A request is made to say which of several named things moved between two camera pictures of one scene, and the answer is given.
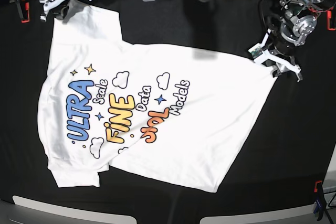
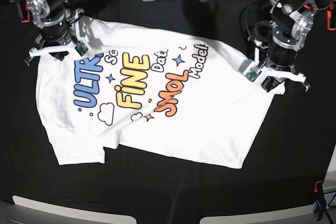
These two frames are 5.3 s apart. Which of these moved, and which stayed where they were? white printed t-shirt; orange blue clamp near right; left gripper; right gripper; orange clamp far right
Moved: right gripper; left gripper; white printed t-shirt
Stayed: orange blue clamp near right; orange clamp far right
